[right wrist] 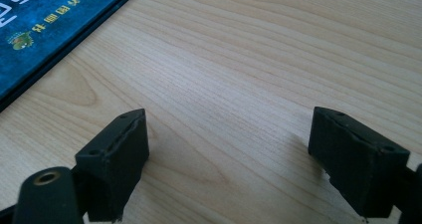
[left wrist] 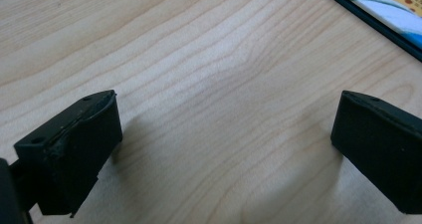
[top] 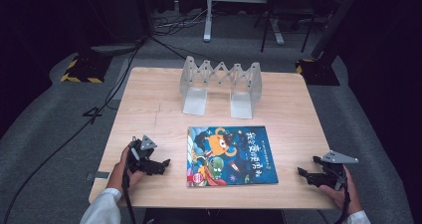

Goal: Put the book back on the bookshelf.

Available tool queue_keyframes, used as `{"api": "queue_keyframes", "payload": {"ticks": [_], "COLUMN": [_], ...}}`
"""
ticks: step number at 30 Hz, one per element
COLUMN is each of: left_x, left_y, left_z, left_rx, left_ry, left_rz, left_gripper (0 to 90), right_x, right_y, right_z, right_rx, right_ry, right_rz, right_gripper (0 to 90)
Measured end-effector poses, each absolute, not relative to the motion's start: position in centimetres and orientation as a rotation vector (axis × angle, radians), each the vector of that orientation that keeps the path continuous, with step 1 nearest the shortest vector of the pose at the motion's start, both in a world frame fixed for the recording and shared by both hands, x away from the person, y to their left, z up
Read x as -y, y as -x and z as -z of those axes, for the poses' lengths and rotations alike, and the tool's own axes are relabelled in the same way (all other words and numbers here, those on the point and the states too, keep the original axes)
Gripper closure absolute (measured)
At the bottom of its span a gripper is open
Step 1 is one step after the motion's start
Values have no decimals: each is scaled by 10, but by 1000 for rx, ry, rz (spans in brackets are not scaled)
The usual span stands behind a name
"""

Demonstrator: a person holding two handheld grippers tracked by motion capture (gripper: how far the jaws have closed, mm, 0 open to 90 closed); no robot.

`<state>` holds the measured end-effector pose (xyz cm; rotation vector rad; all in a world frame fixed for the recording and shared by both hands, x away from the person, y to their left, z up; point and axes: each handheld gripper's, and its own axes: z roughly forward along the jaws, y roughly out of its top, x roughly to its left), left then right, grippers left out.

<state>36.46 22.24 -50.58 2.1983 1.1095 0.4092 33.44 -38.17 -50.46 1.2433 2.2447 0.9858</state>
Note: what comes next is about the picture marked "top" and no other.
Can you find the black chair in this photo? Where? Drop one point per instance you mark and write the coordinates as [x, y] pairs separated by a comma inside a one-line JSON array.
[[288, 10]]

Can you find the person's right hand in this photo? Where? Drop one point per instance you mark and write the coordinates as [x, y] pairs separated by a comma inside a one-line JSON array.
[[348, 199]]

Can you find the blue cartoon picture book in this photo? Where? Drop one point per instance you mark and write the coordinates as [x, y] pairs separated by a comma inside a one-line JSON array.
[[232, 157]]

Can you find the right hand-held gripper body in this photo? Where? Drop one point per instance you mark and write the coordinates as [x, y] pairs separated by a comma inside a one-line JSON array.
[[333, 176]]

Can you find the grey flat floor plate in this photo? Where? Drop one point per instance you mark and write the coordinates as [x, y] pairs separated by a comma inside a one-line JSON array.
[[116, 47]]

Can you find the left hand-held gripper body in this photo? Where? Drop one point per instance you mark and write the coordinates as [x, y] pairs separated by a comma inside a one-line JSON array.
[[141, 157]]

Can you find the dark slanted metal pole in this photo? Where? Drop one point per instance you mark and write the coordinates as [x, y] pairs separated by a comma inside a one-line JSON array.
[[335, 21]]

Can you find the person's left hand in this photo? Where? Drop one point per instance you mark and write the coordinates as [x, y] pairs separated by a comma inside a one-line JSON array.
[[117, 177]]

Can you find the white metal desk frame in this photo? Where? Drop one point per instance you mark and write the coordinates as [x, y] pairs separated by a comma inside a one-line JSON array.
[[208, 21]]

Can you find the translucent expandable book rack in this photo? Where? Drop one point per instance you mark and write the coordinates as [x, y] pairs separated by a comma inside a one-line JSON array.
[[240, 106]]

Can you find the black yellow striped stand base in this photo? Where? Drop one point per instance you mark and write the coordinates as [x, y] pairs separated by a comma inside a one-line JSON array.
[[84, 68], [318, 73]]

